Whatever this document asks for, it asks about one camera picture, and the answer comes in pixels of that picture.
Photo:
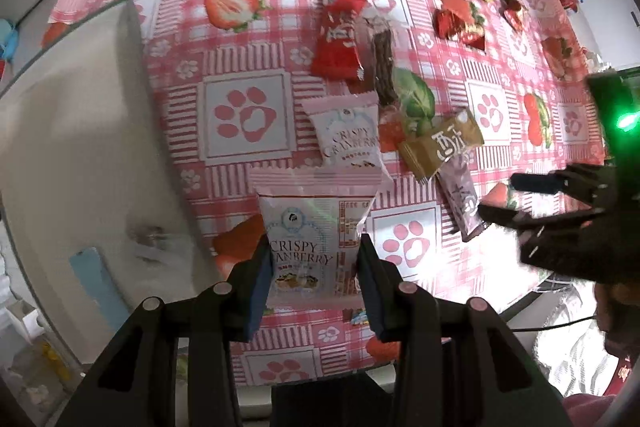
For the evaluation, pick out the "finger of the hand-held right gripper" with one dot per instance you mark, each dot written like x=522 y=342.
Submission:
x=505 y=214
x=537 y=183

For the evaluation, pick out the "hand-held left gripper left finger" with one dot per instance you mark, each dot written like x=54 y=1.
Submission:
x=262 y=277

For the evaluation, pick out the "clear packet with dark jerky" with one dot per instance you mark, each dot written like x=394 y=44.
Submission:
x=382 y=57

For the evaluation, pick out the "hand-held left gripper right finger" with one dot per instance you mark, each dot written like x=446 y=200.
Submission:
x=367 y=282

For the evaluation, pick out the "purple brown snack packet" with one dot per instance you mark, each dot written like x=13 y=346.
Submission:
x=465 y=202

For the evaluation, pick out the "small red candy packet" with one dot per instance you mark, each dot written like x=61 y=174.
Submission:
x=513 y=18

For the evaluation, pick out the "white plastic storage box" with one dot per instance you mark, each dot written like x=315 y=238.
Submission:
x=75 y=147

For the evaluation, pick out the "red foil snack packet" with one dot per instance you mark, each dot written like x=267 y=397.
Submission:
x=452 y=22

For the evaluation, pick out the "light blue snack packet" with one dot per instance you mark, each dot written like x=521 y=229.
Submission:
x=97 y=287

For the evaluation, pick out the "strawberry print checked tablecloth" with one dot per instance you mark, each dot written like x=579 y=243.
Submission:
x=250 y=107

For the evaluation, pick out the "person's right hand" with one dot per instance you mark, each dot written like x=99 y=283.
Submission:
x=620 y=312

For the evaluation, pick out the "golden brown snack packet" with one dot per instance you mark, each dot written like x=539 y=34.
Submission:
x=442 y=147

